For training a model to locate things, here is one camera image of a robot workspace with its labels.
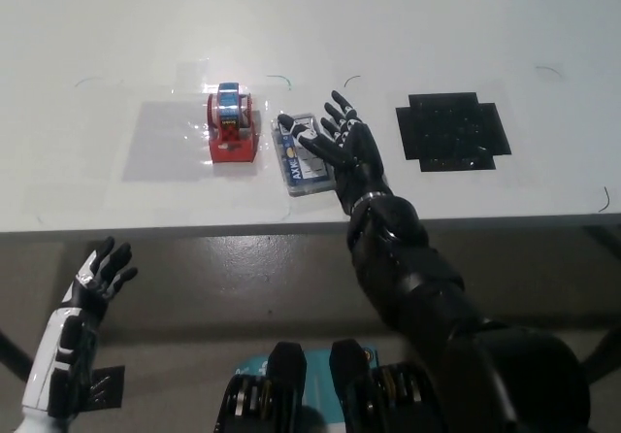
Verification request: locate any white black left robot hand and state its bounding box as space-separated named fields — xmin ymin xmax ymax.
xmin=22 ymin=236 xmax=140 ymax=418

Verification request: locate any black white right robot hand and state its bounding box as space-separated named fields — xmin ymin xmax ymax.
xmin=276 ymin=89 xmax=392 ymax=216

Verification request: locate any clear plastic battery box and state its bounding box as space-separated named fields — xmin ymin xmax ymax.
xmin=270 ymin=111 xmax=341 ymax=198

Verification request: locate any red tape dispenser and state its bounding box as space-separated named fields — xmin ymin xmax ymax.
xmin=206 ymin=82 xmax=261 ymax=165

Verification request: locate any black metal table leg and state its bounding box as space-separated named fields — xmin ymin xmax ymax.
xmin=580 ymin=226 xmax=621 ymax=259
xmin=0 ymin=328 xmax=36 ymax=386

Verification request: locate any black cross-shaped mat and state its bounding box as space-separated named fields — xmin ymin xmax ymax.
xmin=394 ymin=91 xmax=512 ymax=174

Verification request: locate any clear plastic film sheet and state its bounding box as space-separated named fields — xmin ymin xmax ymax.
xmin=104 ymin=61 xmax=292 ymax=211

